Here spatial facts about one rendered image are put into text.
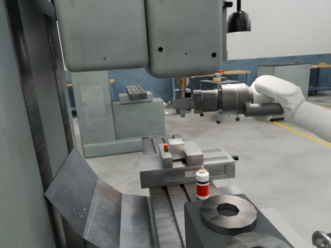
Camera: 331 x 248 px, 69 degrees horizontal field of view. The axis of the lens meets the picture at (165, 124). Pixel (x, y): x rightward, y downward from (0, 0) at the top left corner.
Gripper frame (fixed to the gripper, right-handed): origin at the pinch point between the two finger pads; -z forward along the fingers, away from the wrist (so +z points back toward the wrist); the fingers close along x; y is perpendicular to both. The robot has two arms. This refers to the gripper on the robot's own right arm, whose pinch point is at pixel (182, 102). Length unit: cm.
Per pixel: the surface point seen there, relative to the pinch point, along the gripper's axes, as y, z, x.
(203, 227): 13.1, 3.7, 38.0
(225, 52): -13.1, 12.4, -1.0
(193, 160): 22.6, 2.4, -9.2
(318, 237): 60, 50, -16
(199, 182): 25.8, 3.8, 1.3
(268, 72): 26, 151, -427
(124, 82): 45, -191, -621
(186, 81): -6.0, 1.3, 2.0
